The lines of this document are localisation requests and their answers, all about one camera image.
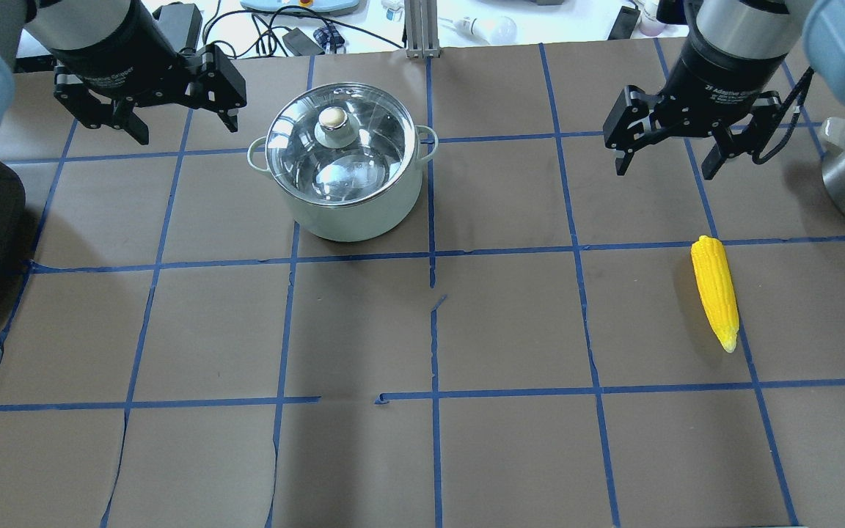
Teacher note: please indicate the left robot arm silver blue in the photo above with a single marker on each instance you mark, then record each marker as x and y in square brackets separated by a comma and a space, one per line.
[17, 17]

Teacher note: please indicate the yellow corn cob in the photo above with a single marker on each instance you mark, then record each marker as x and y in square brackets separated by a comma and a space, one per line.
[713, 278]

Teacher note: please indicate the aluminium frame post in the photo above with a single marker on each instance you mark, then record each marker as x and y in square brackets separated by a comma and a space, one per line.
[420, 24]

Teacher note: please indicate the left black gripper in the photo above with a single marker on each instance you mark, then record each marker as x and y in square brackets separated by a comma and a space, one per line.
[116, 53]

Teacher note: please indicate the blue teach pendant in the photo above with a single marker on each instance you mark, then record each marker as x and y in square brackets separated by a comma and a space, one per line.
[331, 8]

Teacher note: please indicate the black power adapter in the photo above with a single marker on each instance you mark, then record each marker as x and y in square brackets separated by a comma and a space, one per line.
[297, 43]

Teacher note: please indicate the glass pot lid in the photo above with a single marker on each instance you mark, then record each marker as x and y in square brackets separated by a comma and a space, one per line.
[341, 145]

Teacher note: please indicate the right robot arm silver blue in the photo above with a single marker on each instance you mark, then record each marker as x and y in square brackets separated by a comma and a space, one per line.
[810, 35]

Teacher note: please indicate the white light bulb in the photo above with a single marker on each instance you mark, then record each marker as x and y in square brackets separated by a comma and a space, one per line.
[499, 30]

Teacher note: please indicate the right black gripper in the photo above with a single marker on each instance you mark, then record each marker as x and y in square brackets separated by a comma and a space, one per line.
[719, 77]

